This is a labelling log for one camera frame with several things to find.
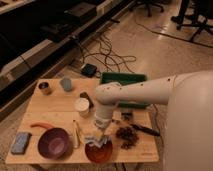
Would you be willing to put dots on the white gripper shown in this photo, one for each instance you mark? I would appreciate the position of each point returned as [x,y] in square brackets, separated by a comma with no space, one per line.
[102,125]

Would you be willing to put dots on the light blue towel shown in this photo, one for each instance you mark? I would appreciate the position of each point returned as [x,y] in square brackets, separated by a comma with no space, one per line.
[92,141]

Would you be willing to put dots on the red bowl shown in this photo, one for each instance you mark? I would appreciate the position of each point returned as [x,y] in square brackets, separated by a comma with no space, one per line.
[99,155]

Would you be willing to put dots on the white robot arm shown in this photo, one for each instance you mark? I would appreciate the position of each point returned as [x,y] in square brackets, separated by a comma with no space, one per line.
[188,144]

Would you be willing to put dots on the purple bowl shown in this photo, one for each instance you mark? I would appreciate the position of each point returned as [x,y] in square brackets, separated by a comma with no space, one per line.
[53,143]

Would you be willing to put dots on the white paper cup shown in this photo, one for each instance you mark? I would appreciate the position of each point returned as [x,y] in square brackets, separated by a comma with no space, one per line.
[82,107]

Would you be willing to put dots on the yellow banana peel stick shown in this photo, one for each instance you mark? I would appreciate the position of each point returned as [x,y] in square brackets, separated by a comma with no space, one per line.
[76,135]

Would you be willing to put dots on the dark brown spatula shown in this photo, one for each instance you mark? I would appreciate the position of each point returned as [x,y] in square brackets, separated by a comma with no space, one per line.
[86,96]

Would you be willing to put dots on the brown pine cone cluster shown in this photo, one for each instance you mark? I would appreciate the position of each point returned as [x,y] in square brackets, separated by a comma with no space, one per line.
[129,137]

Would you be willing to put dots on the green plastic tray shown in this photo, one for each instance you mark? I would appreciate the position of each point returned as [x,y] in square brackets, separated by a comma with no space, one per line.
[125,79]

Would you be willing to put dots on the wooden table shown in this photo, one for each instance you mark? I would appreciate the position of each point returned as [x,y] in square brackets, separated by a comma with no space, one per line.
[58,110]

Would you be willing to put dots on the black power adapter box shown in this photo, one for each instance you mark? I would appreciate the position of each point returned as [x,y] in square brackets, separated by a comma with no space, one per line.
[89,70]

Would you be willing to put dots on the orange carrot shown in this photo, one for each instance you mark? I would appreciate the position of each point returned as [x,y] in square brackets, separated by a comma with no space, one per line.
[43,125]

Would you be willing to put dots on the blue sponge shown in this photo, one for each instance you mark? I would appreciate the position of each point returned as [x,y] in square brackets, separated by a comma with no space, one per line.
[21,143]

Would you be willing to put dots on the dark shelf unit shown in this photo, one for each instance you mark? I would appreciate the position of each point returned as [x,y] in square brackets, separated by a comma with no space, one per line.
[35,41]

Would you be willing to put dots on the black office chair base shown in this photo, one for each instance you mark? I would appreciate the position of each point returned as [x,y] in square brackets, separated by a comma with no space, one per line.
[148,4]

